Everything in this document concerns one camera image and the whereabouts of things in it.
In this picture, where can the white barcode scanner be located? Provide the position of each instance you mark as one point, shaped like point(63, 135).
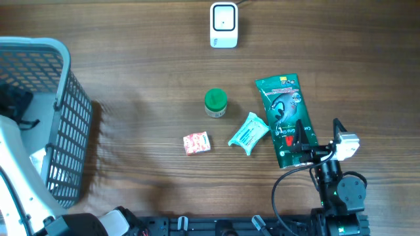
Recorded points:
point(223, 25)

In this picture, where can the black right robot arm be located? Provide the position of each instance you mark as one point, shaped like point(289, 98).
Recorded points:
point(342, 193)

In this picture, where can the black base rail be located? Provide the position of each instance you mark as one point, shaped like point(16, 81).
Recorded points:
point(229, 226)

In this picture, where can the green glove package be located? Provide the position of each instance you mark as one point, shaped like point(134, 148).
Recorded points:
point(284, 105)

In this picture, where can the teal tissue pack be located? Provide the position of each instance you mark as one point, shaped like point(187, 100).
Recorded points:
point(253, 129)

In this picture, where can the white plastic packet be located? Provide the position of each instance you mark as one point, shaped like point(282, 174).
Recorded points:
point(37, 159)

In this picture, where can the grey plastic basket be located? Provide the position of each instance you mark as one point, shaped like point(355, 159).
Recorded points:
point(42, 66)

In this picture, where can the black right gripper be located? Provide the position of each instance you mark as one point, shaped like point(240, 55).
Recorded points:
point(314, 152)

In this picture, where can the red patterned small box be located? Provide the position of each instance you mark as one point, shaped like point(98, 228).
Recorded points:
point(196, 143)

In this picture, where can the green lid jar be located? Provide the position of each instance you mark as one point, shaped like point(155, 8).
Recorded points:
point(215, 102)

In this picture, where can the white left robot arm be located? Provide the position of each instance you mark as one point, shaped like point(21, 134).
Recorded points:
point(26, 205)

